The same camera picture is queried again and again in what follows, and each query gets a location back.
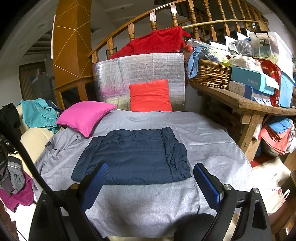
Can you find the grey striped scarf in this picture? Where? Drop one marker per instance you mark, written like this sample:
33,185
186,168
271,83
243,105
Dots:
16,178

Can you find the wicker basket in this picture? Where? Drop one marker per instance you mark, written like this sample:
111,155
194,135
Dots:
208,74

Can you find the clear plastic storage box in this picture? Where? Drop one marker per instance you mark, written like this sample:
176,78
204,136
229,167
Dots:
279,51

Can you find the grey plastic bag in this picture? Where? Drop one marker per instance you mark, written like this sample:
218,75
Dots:
241,47

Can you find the wooden cabinet with glass doors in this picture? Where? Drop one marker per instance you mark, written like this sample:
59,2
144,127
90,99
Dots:
69,83

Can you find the teal garment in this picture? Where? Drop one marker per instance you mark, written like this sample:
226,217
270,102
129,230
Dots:
37,113

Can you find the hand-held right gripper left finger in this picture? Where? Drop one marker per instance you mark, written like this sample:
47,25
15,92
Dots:
97,183

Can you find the black garment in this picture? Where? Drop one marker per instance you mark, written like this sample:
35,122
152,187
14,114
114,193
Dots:
9,118

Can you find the light blue cardboard box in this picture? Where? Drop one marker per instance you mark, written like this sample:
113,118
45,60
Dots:
245,77

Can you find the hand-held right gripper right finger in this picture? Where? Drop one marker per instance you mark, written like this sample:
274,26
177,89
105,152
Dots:
207,185

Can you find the navy blue padded jacket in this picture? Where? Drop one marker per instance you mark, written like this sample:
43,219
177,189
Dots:
138,155

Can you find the blue folded cloth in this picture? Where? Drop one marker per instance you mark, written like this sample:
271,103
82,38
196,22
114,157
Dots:
278,125

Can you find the blue plastic bin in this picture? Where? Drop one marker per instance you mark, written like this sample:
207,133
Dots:
286,92

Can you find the dark purple jacket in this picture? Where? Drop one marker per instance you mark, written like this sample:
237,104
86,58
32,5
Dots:
4,176

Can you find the cream seat cushion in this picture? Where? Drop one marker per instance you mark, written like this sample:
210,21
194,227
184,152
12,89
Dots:
270,173

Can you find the grey bed sheet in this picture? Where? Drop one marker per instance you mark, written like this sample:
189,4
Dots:
150,204

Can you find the red blanket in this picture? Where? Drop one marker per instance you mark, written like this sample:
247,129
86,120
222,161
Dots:
150,41

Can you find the person's black clothing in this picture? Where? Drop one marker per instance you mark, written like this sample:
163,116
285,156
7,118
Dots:
194,227

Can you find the white gift bag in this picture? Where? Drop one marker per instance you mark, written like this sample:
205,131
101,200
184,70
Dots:
275,199

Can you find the red gift bag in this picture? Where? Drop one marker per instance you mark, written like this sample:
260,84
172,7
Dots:
272,69

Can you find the pink pillow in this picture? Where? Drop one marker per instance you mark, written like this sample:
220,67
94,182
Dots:
85,115

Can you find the white card packets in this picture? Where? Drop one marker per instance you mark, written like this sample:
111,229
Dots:
262,101

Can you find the wooden stair railing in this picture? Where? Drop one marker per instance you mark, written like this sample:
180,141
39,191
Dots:
192,16

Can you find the white and blue tissue box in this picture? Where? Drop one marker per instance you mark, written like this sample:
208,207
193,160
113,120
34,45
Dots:
237,87

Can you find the grey appliance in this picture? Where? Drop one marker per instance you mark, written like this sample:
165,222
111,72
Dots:
41,85

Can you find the salmon folded cloth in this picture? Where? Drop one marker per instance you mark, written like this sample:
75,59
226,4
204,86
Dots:
272,141

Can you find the white plastic bag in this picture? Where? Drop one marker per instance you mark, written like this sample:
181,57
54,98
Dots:
240,61

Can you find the magenta cloth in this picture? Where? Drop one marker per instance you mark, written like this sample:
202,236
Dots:
20,199

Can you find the small cardboard box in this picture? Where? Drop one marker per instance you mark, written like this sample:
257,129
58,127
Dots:
251,149

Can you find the wooden bench table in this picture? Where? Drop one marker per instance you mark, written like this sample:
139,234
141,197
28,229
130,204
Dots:
245,102

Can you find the large cardboard box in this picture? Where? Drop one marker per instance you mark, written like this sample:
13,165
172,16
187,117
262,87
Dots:
291,162

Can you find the orange wooden column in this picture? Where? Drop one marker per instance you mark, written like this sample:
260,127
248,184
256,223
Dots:
69,46

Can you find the red-orange pillow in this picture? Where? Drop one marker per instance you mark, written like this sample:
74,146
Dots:
150,95

